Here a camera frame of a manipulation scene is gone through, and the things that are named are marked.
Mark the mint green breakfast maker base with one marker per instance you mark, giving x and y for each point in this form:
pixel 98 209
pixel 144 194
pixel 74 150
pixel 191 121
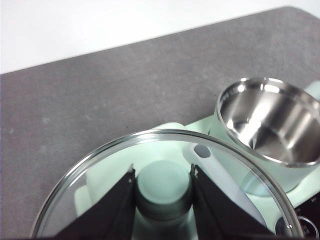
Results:
pixel 308 192

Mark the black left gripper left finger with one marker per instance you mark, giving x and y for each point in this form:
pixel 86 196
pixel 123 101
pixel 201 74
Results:
pixel 110 215

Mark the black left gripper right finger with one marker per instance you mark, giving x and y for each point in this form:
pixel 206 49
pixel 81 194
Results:
pixel 220 215

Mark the glass lid with green knob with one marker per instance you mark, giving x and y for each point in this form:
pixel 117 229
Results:
pixel 162 185

